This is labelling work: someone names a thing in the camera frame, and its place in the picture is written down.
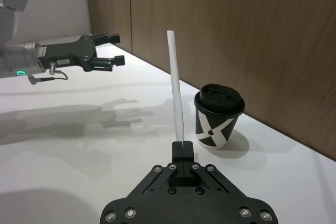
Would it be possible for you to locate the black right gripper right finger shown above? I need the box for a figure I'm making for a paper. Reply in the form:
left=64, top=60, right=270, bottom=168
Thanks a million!
left=182, top=142, right=247, bottom=198

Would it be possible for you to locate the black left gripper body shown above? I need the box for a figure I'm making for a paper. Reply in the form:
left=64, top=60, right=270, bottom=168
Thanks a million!
left=38, top=34, right=98, bottom=72

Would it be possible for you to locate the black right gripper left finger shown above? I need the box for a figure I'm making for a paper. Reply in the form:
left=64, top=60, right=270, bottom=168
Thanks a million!
left=127, top=142, right=183, bottom=198

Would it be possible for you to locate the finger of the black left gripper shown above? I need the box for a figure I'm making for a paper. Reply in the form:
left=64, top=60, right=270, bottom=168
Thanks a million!
left=91, top=33, right=121, bottom=47
left=86, top=55, right=125, bottom=73

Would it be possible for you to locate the white paper-wrapped straw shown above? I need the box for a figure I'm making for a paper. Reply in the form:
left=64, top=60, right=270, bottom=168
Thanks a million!
left=166, top=30, right=186, bottom=142

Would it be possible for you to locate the black and white paper cup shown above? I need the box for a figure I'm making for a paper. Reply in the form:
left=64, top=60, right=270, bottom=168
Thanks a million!
left=195, top=104, right=240, bottom=151

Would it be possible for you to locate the black plastic cup lid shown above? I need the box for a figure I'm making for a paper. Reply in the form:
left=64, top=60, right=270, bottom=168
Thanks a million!
left=194, top=83, right=246, bottom=116

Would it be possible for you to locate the thin dark gripper cable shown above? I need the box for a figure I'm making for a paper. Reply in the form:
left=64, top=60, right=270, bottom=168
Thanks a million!
left=27, top=61, right=69, bottom=86

